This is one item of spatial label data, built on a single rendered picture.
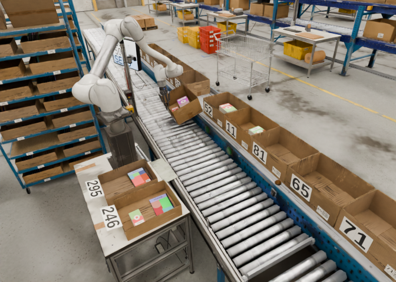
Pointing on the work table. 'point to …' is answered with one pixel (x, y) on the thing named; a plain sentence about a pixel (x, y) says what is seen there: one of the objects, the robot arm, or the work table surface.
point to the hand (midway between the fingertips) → (167, 105)
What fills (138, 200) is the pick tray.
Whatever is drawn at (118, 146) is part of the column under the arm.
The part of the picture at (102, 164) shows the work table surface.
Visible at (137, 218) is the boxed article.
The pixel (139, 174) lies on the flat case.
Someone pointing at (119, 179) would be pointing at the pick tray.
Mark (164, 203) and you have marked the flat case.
